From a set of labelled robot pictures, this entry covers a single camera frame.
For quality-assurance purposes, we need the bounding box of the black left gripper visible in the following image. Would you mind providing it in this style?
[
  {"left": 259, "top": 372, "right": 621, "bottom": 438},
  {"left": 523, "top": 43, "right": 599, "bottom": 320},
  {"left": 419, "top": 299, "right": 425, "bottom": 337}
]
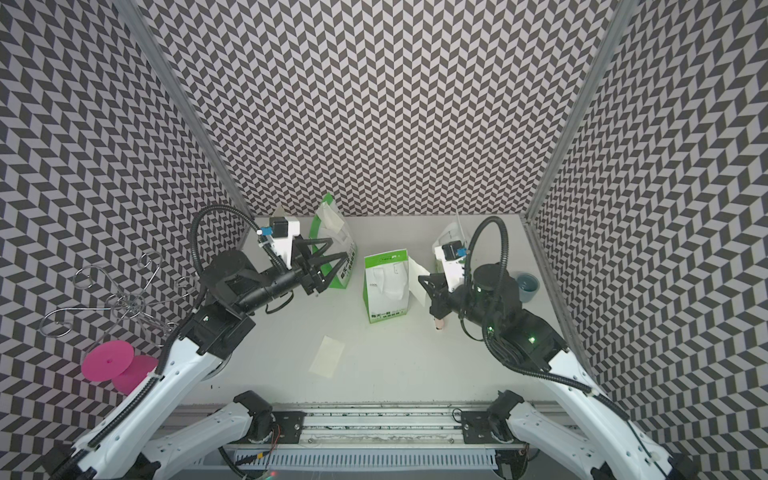
[{"left": 237, "top": 238, "right": 348, "bottom": 316}]

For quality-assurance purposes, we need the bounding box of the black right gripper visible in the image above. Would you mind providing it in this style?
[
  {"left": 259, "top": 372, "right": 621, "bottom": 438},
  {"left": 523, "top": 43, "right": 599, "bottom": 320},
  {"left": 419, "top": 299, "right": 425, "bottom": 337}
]
[{"left": 418, "top": 272, "right": 500, "bottom": 334}]

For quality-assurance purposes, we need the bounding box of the green white tea bag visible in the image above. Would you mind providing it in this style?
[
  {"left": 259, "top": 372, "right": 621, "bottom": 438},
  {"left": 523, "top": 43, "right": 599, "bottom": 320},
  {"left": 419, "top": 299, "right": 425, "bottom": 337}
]
[
  {"left": 432, "top": 213, "right": 469, "bottom": 269},
  {"left": 363, "top": 249, "right": 410, "bottom": 324},
  {"left": 309, "top": 193, "right": 357, "bottom": 289}
]

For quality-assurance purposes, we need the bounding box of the pale receipt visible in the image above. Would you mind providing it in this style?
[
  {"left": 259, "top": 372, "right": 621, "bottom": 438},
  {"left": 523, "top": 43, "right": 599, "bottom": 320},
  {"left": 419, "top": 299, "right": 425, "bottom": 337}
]
[
  {"left": 309, "top": 336, "right": 345, "bottom": 379},
  {"left": 408, "top": 258, "right": 430, "bottom": 307}
]

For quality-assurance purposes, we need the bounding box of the navy and cream tote bag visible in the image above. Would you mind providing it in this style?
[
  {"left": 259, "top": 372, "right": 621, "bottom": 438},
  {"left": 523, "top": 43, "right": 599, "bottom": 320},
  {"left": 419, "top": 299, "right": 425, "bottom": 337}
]
[{"left": 269, "top": 205, "right": 295, "bottom": 239}]

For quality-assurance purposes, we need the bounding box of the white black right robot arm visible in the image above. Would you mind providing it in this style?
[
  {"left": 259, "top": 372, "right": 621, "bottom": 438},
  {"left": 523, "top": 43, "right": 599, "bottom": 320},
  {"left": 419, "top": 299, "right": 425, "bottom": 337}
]
[{"left": 418, "top": 216, "right": 700, "bottom": 479}]

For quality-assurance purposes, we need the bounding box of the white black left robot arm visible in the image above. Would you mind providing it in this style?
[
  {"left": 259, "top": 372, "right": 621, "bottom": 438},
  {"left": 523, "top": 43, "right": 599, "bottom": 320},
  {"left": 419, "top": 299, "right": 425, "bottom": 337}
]
[{"left": 42, "top": 204, "right": 349, "bottom": 479}]

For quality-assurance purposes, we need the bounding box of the blue-grey ceramic cup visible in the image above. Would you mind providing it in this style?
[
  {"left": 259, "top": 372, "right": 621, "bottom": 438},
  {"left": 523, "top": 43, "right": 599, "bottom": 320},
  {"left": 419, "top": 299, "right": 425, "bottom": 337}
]
[{"left": 516, "top": 273, "right": 540, "bottom": 303}]

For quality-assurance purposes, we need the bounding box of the pink plastic disc spool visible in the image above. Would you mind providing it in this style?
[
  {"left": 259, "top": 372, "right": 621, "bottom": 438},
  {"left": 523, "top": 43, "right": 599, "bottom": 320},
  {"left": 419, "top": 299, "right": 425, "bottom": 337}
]
[{"left": 81, "top": 340, "right": 158, "bottom": 395}]

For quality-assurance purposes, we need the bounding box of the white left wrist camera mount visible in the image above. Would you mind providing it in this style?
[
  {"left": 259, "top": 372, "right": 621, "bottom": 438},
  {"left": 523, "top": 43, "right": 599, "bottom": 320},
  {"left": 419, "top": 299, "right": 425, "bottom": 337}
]
[{"left": 256, "top": 216, "right": 300, "bottom": 270}]

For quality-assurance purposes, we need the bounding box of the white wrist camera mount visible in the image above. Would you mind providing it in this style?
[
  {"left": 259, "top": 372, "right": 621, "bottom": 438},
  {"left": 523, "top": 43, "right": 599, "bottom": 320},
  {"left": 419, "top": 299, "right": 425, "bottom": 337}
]
[
  {"left": 434, "top": 240, "right": 467, "bottom": 293},
  {"left": 256, "top": 216, "right": 300, "bottom": 270}
]

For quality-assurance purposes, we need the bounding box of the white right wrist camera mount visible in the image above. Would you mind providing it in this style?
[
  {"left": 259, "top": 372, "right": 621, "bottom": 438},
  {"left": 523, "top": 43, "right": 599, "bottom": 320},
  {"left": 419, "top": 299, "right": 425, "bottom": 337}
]
[{"left": 434, "top": 240, "right": 467, "bottom": 293}]

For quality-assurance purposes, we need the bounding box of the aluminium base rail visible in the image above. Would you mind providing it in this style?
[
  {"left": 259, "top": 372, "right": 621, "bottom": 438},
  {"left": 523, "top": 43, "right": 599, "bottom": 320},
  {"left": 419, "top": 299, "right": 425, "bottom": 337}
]
[{"left": 137, "top": 404, "right": 631, "bottom": 475}]

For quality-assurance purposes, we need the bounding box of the silver wire rack stand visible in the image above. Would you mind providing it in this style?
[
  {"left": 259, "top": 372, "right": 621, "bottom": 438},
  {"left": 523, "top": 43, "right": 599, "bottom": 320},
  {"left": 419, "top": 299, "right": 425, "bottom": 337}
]
[{"left": 37, "top": 250, "right": 206, "bottom": 347}]

